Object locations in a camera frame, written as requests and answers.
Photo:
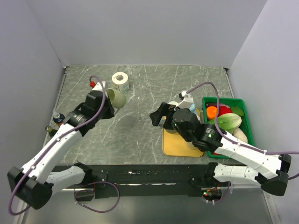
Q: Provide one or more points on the orange juice bottle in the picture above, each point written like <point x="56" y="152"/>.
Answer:
<point x="58" y="118"/>

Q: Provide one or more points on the red toy pepper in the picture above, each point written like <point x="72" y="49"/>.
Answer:
<point x="224" y="110"/>

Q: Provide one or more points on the green toy cabbage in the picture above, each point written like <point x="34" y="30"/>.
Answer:
<point x="229" y="122"/>

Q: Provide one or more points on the white paper towel roll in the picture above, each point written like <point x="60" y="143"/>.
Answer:
<point x="120" y="80"/>

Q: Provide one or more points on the light blue faceted mug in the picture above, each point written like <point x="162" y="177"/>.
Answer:
<point x="192" y="108"/>

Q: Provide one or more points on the light green mug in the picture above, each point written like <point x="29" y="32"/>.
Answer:
<point x="117" y="98"/>

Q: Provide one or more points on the light blue white mug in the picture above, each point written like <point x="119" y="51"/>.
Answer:
<point x="173" y="103"/>

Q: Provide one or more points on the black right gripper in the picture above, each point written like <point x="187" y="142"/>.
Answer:
<point x="165" y="109"/>

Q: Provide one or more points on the dark purple toy eggplant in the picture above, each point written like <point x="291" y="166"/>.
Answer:
<point x="208" y="104"/>

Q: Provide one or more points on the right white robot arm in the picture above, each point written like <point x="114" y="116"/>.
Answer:
<point x="269" y="172"/>

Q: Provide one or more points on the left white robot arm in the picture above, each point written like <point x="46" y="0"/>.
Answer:
<point x="35" y="183"/>

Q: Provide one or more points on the orange toy fruit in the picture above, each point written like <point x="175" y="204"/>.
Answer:
<point x="211" y="112"/>

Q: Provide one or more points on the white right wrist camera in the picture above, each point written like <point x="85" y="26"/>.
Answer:
<point x="186" y="101"/>

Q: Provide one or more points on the green plastic bin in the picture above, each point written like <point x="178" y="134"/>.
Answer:
<point x="245" y="125"/>

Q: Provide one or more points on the yellow tray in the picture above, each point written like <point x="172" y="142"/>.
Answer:
<point x="174" y="145"/>

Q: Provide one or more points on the white toy radish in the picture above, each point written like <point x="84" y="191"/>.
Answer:
<point x="239" y="134"/>

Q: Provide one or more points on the green bottle gold cap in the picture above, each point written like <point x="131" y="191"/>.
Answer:
<point x="51" y="131"/>

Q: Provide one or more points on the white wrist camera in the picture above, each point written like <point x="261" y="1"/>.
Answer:
<point x="97" y="86"/>
<point x="186" y="101"/>

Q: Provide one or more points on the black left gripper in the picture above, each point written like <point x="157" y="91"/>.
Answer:
<point x="110" y="111"/>

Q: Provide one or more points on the cream mug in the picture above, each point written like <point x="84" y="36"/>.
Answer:
<point x="190" y="146"/>

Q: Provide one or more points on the green toy vegetable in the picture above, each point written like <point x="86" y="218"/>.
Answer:
<point x="238" y="111"/>

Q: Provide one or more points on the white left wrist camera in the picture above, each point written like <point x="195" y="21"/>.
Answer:
<point x="97" y="86"/>

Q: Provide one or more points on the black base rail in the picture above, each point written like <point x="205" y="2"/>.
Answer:
<point x="150" y="180"/>

